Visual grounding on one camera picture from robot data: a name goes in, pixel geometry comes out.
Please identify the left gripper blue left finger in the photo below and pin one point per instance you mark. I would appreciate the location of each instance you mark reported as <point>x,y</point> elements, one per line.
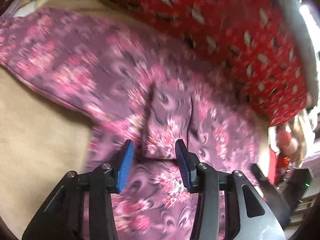
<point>107,179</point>

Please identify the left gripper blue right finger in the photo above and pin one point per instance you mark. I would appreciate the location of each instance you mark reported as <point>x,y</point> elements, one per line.
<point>202,179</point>

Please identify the purple floral garment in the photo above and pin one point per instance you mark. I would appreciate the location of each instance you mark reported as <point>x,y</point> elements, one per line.
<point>135,83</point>

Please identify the red cushion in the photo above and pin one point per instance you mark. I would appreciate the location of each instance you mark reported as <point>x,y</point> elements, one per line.
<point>272,171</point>

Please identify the beige fleece blanket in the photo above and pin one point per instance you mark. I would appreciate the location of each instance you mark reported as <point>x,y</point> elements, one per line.
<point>40,141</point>

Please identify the grey pillow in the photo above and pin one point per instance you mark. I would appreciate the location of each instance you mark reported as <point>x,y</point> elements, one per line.
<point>292,11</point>

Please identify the red patterned pillow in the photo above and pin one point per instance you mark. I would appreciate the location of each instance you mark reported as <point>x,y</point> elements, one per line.
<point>250,38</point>

